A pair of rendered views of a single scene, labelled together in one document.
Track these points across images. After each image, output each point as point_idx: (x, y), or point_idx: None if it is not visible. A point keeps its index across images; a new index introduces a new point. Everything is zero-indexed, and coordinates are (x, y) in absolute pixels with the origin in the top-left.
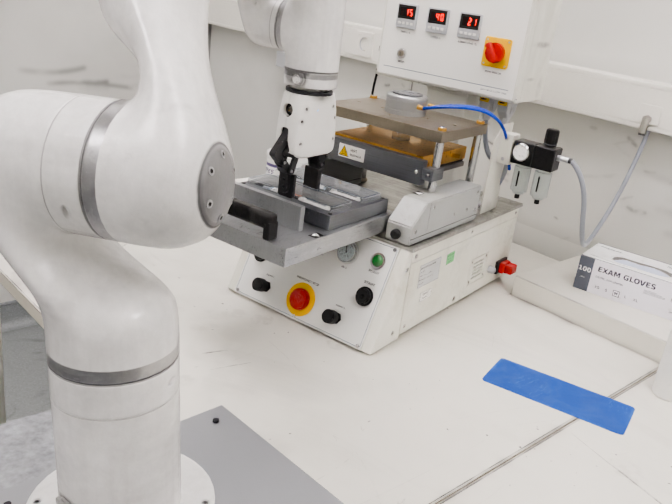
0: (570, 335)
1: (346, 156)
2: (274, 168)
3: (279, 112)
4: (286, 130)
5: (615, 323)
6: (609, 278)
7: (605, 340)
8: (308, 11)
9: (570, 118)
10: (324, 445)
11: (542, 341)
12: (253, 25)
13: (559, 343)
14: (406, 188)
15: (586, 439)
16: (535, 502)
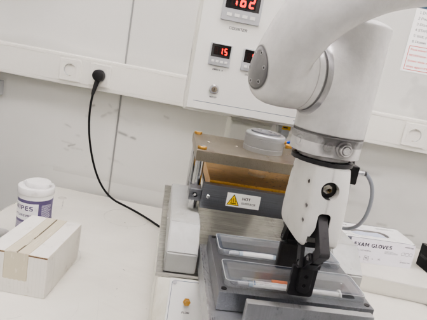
0: (372, 303)
1: (236, 206)
2: (33, 205)
3: (312, 195)
4: (323, 217)
5: (390, 283)
6: (361, 248)
7: (385, 297)
8: (373, 63)
9: (271, 129)
10: None
11: (374, 319)
12: (301, 79)
13: (380, 315)
14: (222, 211)
15: None
16: None
